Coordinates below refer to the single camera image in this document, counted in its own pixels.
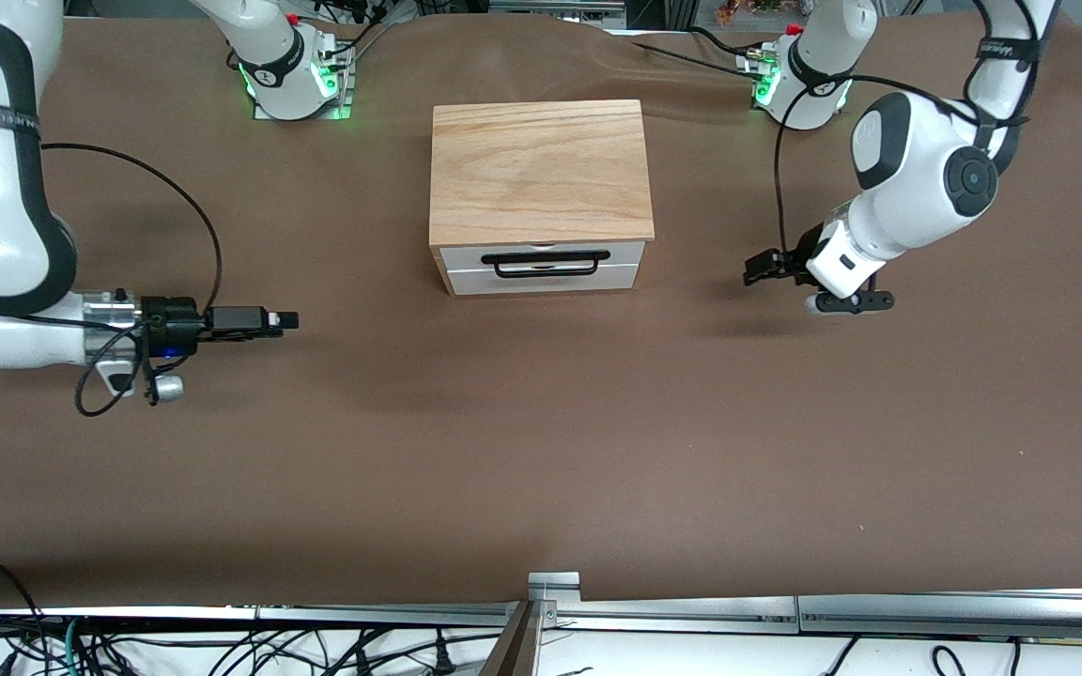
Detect black metal drawer handle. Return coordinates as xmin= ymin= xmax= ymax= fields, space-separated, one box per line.
xmin=481 ymin=249 xmax=612 ymax=281

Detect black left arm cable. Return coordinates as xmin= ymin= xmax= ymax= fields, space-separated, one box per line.
xmin=773 ymin=73 xmax=1030 ymax=259

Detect straight black cable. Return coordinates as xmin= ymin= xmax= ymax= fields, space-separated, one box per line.
xmin=633 ymin=39 xmax=760 ymax=71

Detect wooden drawer cabinet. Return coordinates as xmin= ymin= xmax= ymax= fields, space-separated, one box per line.
xmin=428 ymin=100 xmax=656 ymax=298

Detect diagonal aluminium strut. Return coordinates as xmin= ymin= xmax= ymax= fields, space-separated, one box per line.
xmin=479 ymin=601 xmax=558 ymax=676

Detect medium aluminium frame rail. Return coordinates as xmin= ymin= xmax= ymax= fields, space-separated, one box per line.
xmin=550 ymin=596 xmax=800 ymax=635

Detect aluminium centre bracket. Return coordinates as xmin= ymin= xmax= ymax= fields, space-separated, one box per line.
xmin=528 ymin=571 xmax=581 ymax=607

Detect orange background clutter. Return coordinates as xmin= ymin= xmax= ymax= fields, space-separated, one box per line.
xmin=715 ymin=0 xmax=791 ymax=26

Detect aluminium back frame rail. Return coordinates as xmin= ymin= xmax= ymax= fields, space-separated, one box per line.
xmin=489 ymin=0 xmax=626 ymax=27

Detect white drawer front panel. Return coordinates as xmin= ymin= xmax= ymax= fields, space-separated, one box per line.
xmin=445 ymin=265 xmax=641 ymax=297

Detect brown table cloth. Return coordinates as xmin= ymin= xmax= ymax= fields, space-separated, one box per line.
xmin=0 ymin=9 xmax=1082 ymax=609

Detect black base cable bundle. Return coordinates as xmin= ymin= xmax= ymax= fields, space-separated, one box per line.
xmin=311 ymin=0 xmax=415 ymax=57

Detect wide aluminium frame rail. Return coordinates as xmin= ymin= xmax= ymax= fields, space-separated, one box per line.
xmin=799 ymin=589 xmax=1082 ymax=641

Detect curved black cable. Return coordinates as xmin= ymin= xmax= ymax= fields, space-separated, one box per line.
xmin=687 ymin=26 xmax=750 ymax=55

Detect long aluminium frame rail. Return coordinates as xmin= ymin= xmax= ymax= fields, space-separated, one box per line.
xmin=0 ymin=604 xmax=519 ymax=628

